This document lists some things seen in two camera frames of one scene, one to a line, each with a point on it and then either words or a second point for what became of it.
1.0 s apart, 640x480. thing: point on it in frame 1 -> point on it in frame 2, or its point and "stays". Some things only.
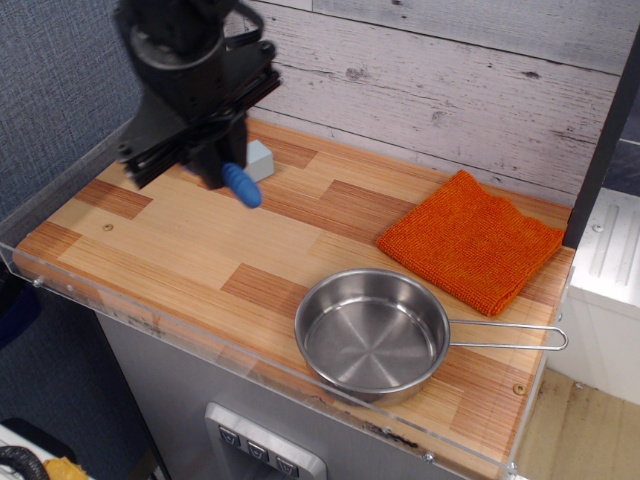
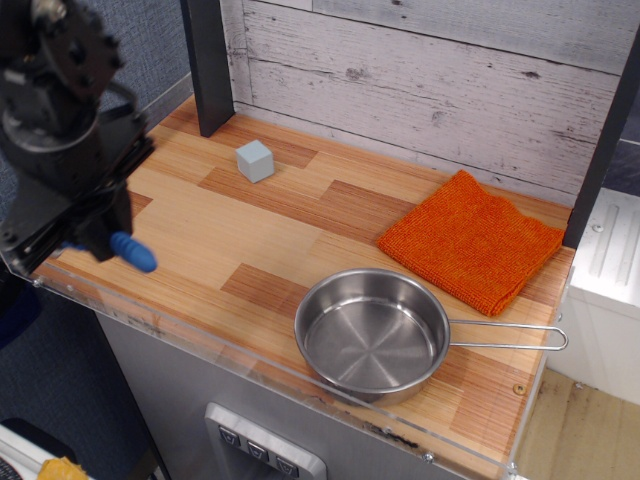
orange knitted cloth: x=482 y=249 stays
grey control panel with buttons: x=240 y=449 stays
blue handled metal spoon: x=240 y=181 -> x=128 y=248
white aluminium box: x=601 y=315 stays
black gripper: x=202 y=64 -> x=56 y=171
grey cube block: x=260 y=163 stays
